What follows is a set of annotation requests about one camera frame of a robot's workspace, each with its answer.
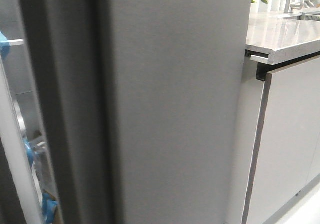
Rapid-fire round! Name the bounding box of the dark grey fridge door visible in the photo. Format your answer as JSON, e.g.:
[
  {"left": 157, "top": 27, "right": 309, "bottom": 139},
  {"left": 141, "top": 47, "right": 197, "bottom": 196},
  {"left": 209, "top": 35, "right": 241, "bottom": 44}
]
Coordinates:
[
  {"left": 19, "top": 0, "right": 250, "bottom": 224},
  {"left": 0, "top": 143, "right": 26, "bottom": 224}
]

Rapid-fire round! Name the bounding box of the fridge interior with shelves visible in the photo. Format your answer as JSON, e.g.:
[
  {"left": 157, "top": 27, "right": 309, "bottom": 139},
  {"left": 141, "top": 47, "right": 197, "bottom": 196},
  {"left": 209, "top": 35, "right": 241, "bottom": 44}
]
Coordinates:
[{"left": 0, "top": 0, "right": 63, "bottom": 224}]

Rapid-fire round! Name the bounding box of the grey kitchen base cabinet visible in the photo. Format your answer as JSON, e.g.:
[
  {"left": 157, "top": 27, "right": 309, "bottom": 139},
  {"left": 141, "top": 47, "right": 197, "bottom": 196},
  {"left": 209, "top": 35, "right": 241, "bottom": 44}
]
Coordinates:
[{"left": 224, "top": 56, "right": 320, "bottom": 224}]

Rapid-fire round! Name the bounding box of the blue capped water bottle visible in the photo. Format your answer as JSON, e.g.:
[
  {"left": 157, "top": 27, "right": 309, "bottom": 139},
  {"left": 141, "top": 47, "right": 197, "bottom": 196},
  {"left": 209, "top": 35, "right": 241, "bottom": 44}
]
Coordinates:
[{"left": 23, "top": 136, "right": 53, "bottom": 186}]

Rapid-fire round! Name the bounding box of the grey stone countertop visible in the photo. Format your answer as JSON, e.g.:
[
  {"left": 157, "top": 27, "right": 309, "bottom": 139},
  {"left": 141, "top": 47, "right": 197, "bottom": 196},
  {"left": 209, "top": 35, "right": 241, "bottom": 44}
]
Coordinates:
[{"left": 245, "top": 12, "right": 320, "bottom": 65}]

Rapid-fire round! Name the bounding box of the sink drain tray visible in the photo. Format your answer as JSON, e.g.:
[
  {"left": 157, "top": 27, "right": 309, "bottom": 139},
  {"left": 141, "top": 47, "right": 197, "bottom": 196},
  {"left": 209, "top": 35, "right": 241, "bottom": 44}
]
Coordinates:
[{"left": 300, "top": 11, "right": 320, "bottom": 21}]

